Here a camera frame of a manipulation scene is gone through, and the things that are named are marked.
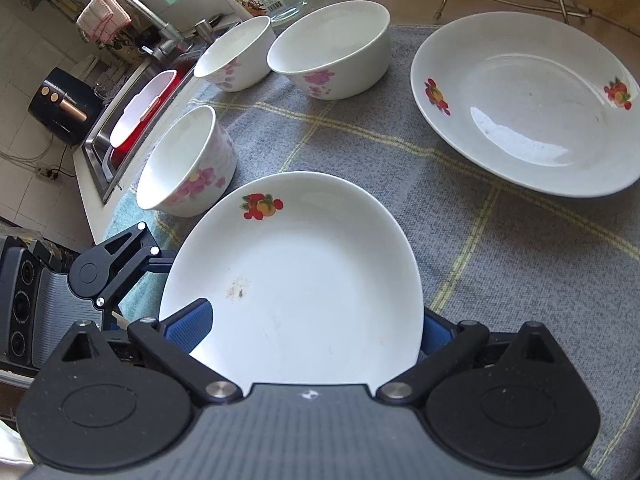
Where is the white plate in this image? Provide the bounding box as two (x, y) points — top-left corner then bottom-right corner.
(410, 12), (639, 198)
(160, 172), (423, 390)

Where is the white floral bowl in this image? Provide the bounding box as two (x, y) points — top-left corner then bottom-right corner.
(137, 105), (238, 218)
(193, 15), (276, 92)
(267, 0), (392, 100)

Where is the teal dish cloth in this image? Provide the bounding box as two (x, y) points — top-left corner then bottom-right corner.
(102, 192), (172, 323)

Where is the grey checked dish towel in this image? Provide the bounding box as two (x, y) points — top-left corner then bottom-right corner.
(102, 23), (640, 480)

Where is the white floral bowl front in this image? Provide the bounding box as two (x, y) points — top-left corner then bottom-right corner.
(137, 105), (238, 218)

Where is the black air fryer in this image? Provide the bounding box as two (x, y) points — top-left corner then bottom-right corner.
(28, 67), (104, 146)

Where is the red basin in sink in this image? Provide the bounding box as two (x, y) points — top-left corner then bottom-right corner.
(108, 68), (186, 169)

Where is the steel sink faucet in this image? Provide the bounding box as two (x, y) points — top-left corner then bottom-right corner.
(116, 0), (191, 61)

